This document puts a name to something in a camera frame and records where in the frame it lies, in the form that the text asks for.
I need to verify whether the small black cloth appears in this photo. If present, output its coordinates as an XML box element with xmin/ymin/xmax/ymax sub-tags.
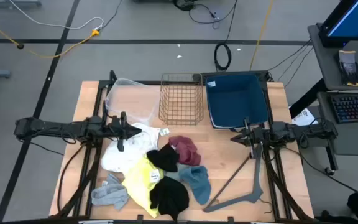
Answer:
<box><xmin>146</xmin><ymin>142</ymin><xmax>180</xmax><ymax>173</ymax></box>

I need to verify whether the white power cable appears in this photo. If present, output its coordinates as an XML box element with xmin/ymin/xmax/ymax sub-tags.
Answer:
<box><xmin>9</xmin><ymin>0</ymin><xmax>104</xmax><ymax>30</ymax></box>

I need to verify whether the gold wire basket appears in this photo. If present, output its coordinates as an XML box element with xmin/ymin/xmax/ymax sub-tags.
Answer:
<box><xmin>158</xmin><ymin>73</ymin><xmax>204</xmax><ymax>126</ymax></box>

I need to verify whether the navy fabric storage bin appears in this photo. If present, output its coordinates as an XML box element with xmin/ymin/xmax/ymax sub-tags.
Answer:
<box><xmin>205</xmin><ymin>73</ymin><xmax>270</xmax><ymax>130</ymax></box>

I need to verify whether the white cloth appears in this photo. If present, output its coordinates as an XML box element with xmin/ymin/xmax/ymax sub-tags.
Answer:
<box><xmin>100</xmin><ymin>122</ymin><xmax>162</xmax><ymax>174</ymax></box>

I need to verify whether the black looped cable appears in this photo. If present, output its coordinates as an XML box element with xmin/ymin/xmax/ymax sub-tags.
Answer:
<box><xmin>213</xmin><ymin>0</ymin><xmax>239</xmax><ymax>72</ymax></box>

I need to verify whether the yellow hanging cord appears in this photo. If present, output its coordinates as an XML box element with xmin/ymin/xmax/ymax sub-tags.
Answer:
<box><xmin>249</xmin><ymin>0</ymin><xmax>275</xmax><ymax>71</ymax></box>

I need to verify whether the maroon cloth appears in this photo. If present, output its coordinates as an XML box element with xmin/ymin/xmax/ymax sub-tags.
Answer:
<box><xmin>168</xmin><ymin>135</ymin><xmax>202</xmax><ymax>167</ymax></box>

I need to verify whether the light grey cloth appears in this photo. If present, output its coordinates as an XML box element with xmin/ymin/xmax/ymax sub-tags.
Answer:
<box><xmin>91</xmin><ymin>173</ymin><xmax>131</xmax><ymax>212</ymax></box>

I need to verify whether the backlit black keyboard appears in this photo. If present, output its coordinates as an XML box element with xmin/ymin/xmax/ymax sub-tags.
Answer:
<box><xmin>330</xmin><ymin>92</ymin><xmax>358</xmax><ymax>124</ymax></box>

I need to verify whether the grey and black work glove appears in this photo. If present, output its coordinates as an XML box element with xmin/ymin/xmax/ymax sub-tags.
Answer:
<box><xmin>337</xmin><ymin>50</ymin><xmax>358</xmax><ymax>87</ymax></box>

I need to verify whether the yellow extension cable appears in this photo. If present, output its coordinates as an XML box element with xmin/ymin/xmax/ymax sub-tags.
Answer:
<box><xmin>0</xmin><ymin>12</ymin><xmax>101</xmax><ymax>59</ymax></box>

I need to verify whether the black round device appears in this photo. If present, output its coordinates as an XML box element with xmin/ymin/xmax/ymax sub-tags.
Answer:
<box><xmin>172</xmin><ymin>0</ymin><xmax>197</xmax><ymax>12</ymax></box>

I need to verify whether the yellow cloth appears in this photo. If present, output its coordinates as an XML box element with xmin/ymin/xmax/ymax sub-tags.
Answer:
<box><xmin>121</xmin><ymin>155</ymin><xmax>167</xmax><ymax>218</ymax></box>

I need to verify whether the large black cloth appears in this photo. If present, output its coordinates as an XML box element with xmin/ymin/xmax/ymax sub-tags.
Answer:
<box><xmin>149</xmin><ymin>175</ymin><xmax>191</xmax><ymax>221</ymax></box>

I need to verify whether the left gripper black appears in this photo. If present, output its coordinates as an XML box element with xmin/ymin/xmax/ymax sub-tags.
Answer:
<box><xmin>108</xmin><ymin>111</ymin><xmax>142</xmax><ymax>152</ymax></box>

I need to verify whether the clear plastic bin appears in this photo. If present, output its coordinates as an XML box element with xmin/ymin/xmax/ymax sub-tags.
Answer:
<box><xmin>104</xmin><ymin>77</ymin><xmax>163</xmax><ymax>125</ymax></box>

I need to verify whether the grey clothes hanger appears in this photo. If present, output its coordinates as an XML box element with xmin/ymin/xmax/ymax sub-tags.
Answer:
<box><xmin>203</xmin><ymin>141</ymin><xmax>264</xmax><ymax>213</ymax></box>

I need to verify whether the black aluminium table frame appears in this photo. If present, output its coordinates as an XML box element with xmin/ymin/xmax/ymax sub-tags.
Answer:
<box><xmin>54</xmin><ymin>70</ymin><xmax>315</xmax><ymax>224</ymax></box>

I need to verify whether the thick black frame cable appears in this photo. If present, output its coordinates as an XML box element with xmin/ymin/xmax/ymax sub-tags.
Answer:
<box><xmin>57</xmin><ymin>144</ymin><xmax>85</xmax><ymax>214</ymax></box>

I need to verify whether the long black floor cable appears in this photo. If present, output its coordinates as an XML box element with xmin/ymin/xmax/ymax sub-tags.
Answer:
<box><xmin>284</xmin><ymin>147</ymin><xmax>358</xmax><ymax>194</ymax></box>

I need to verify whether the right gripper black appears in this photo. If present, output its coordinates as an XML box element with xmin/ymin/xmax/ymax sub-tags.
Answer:
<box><xmin>230</xmin><ymin>117</ymin><xmax>272</xmax><ymax>160</ymax></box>

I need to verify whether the thin black plug cable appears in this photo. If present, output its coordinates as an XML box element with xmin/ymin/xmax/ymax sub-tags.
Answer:
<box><xmin>102</xmin><ymin>0</ymin><xmax>123</xmax><ymax>29</ymax></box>

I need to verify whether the teal blue cloth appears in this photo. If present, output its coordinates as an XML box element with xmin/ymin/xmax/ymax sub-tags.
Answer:
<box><xmin>166</xmin><ymin>164</ymin><xmax>213</xmax><ymax>206</ymax></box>

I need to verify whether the thin black desk cable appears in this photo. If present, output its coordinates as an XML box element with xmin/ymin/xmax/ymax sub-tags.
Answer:
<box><xmin>277</xmin><ymin>45</ymin><xmax>313</xmax><ymax>83</ymax></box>
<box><xmin>268</xmin><ymin>39</ymin><xmax>313</xmax><ymax>72</ymax></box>

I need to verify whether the grey rolling desk cart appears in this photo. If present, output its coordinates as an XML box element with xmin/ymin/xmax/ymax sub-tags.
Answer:
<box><xmin>289</xmin><ymin>24</ymin><xmax>358</xmax><ymax>175</ymax></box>

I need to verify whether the black computer monitor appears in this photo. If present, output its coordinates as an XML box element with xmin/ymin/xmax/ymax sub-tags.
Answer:
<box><xmin>318</xmin><ymin>0</ymin><xmax>358</xmax><ymax>48</ymax></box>

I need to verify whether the curved black floor cable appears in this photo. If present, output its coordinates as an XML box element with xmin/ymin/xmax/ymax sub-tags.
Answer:
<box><xmin>188</xmin><ymin>0</ymin><xmax>239</xmax><ymax>30</ymax></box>

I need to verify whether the white printed paper sheet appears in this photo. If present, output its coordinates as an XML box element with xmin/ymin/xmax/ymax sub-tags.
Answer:
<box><xmin>291</xmin><ymin>108</ymin><xmax>315</xmax><ymax>127</ymax></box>

